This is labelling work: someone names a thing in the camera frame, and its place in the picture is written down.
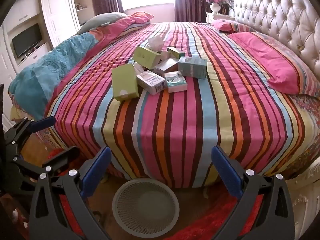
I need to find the light green carton box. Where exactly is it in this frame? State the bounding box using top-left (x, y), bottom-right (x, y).
top-left (111, 63), bottom-right (140, 102)
top-left (132, 45), bottom-right (162, 70)

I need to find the black television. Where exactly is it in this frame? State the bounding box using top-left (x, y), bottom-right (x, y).
top-left (12, 23), bottom-right (43, 58)

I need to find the white carved bed frame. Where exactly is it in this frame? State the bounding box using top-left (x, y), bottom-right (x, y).
top-left (287, 160), bottom-right (320, 240)

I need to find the white vase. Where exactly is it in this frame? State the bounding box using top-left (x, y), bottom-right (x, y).
top-left (209, 2), bottom-right (222, 14)

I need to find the tufted bed headboard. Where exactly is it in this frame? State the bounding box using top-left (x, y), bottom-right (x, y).
top-left (232, 0), bottom-right (320, 90)

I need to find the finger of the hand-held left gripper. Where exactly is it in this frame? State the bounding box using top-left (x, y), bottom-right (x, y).
top-left (5, 116), bottom-right (56, 150)
top-left (11, 148), bottom-right (80, 180)

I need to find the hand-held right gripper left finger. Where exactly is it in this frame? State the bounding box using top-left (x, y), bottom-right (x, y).
top-left (29, 146), bottom-right (112, 240)

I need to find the grey pillow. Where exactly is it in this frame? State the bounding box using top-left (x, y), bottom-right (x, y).
top-left (76, 12), bottom-right (128, 35)

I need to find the red rug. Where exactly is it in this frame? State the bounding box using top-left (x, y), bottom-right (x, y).
top-left (15, 147), bottom-right (265, 240)

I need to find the small green box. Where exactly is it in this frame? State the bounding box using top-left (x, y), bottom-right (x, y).
top-left (167, 46), bottom-right (185, 58)

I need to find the white nightstand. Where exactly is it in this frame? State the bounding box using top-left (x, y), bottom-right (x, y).
top-left (205, 12), bottom-right (235, 23)

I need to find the teal carton box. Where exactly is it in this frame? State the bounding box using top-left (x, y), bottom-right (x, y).
top-left (177, 56), bottom-right (208, 79)

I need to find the striped bedspread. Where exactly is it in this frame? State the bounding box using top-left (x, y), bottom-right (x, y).
top-left (45, 21), bottom-right (315, 188)

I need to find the white wall cabinet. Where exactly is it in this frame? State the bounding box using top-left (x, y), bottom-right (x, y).
top-left (0, 0), bottom-right (95, 125)

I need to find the grey plastic wastebasket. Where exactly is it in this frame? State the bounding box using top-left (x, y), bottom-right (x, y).
top-left (112, 179), bottom-right (180, 239)

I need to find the large pink pillow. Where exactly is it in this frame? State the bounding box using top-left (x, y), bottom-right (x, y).
top-left (229, 31), bottom-right (320, 97)

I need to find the white box red print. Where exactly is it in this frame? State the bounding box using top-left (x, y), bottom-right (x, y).
top-left (136, 70), bottom-right (167, 95)

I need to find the floral patterned bed sheet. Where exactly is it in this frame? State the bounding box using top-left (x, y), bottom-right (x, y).
top-left (272, 94), bottom-right (320, 180)

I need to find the brown and white box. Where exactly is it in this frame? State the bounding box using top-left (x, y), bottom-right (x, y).
top-left (153, 57), bottom-right (179, 77)

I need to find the pink folded duvet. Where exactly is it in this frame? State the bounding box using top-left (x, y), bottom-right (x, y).
top-left (89, 11), bottom-right (154, 45)

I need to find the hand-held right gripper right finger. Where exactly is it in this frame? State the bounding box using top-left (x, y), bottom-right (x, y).
top-left (211, 145), bottom-right (295, 240)

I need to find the small pink pillow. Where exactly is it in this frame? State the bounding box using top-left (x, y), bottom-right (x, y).
top-left (212, 19), bottom-right (253, 33)

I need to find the teal patterned blanket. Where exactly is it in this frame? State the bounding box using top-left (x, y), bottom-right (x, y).
top-left (7, 33), bottom-right (97, 120)

